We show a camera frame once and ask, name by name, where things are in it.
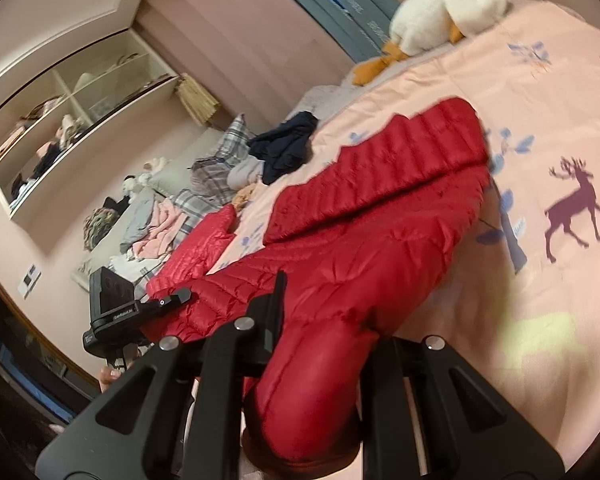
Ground red down puffer jacket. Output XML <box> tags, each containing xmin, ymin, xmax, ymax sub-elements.
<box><xmin>144</xmin><ymin>97</ymin><xmax>489</xmax><ymax>479</ymax></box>

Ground pile of pink clothes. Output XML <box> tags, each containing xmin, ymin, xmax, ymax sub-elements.
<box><xmin>100</xmin><ymin>188</ymin><xmax>188</xmax><ymax>282</ymax></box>

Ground left hand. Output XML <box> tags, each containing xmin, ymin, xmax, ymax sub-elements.
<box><xmin>48</xmin><ymin>349</ymin><xmax>142</xmax><ymax>436</ymax></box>

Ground small plush toys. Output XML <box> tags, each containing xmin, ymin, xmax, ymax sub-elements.
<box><xmin>122</xmin><ymin>157</ymin><xmax>168</xmax><ymax>200</ymax></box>

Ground pink deer print duvet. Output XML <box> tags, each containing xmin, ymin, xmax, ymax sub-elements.
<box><xmin>219</xmin><ymin>0</ymin><xmax>600</xmax><ymax>466</ymax></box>

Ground plaid pillow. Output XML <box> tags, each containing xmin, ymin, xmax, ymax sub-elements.
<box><xmin>189</xmin><ymin>114</ymin><xmax>253</xmax><ymax>205</ymax></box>

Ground grey garment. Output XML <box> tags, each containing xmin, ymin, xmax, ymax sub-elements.
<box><xmin>226</xmin><ymin>155</ymin><xmax>264</xmax><ymax>191</ymax></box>

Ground yellow tassel hanging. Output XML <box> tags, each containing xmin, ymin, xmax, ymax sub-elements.
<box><xmin>176</xmin><ymin>73</ymin><xmax>221</xmax><ymax>126</ymax></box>

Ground navy blue garment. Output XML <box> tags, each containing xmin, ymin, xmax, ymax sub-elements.
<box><xmin>247</xmin><ymin>110</ymin><xmax>318</xmax><ymax>185</ymax></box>

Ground pink curtain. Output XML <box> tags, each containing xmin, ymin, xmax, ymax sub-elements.
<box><xmin>134</xmin><ymin>0</ymin><xmax>600</xmax><ymax>130</ymax></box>

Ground white goose plush toy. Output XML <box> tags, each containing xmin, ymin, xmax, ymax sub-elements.
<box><xmin>351</xmin><ymin>0</ymin><xmax>508</xmax><ymax>87</ymax></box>

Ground wall switch panel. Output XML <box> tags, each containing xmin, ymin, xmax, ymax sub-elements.
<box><xmin>18</xmin><ymin>264</ymin><xmax>41</xmax><ymax>299</ymax></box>

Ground wall shelf unit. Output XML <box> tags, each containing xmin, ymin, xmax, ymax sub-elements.
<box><xmin>0</xmin><ymin>29</ymin><xmax>180</xmax><ymax>224</ymax></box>

